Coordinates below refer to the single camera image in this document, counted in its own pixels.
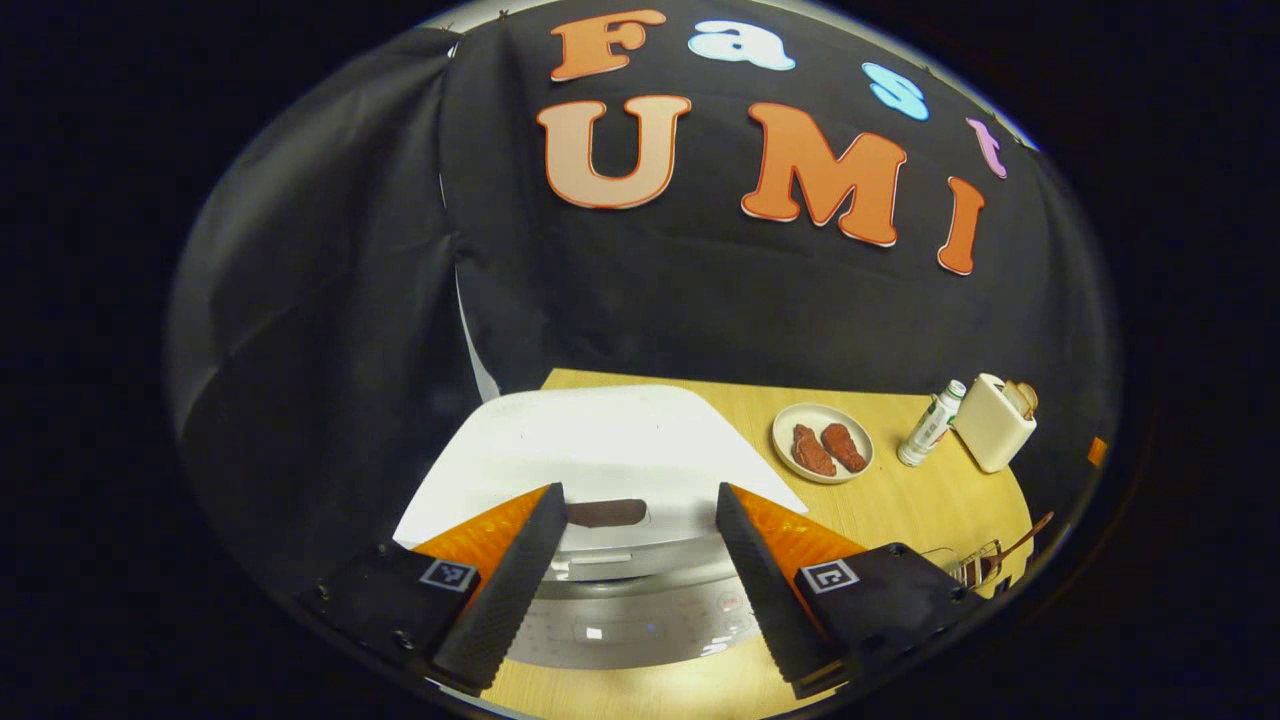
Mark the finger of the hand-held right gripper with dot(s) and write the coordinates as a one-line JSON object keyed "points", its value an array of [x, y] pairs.
{"points": [[1098, 452]]}

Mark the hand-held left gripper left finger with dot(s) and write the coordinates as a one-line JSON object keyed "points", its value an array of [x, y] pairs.
{"points": [[510, 590]]}

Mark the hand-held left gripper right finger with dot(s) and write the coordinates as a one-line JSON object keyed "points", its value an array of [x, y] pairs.
{"points": [[760, 590]]}

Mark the brown wooden spoon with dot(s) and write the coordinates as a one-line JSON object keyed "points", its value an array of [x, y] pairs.
{"points": [[1025, 535]]}

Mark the white rice cooker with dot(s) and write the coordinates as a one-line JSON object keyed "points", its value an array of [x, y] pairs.
{"points": [[600, 440]]}

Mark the toast bread slice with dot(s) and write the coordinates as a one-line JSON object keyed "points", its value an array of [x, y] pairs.
{"points": [[1032, 398], [1015, 398]]}

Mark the white toaster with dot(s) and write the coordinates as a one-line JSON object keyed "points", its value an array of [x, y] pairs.
{"points": [[990, 430]]}

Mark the brown steak piece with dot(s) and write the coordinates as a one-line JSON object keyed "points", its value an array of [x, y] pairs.
{"points": [[812, 452], [845, 447]]}

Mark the white drink bottle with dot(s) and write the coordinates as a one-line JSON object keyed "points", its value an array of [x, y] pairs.
{"points": [[930, 425]]}

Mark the white oval plate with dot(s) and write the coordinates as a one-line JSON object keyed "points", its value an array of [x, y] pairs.
{"points": [[820, 412]]}

